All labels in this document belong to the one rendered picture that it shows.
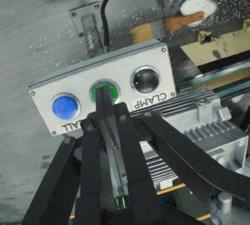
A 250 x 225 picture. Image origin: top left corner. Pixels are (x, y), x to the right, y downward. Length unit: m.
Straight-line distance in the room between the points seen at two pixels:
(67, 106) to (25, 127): 0.48
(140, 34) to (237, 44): 0.27
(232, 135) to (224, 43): 0.29
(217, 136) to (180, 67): 0.20
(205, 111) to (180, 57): 0.18
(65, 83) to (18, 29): 0.28
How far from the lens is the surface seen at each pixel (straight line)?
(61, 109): 0.23
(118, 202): 0.71
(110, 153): 0.79
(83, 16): 0.46
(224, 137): 0.39
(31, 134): 0.74
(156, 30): 0.51
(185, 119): 0.40
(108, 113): 0.16
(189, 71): 0.48
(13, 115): 0.67
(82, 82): 0.23
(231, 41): 0.61
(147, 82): 0.23
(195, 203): 3.54
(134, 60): 0.22
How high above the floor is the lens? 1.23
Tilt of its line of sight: 42 degrees down
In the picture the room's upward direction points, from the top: 162 degrees clockwise
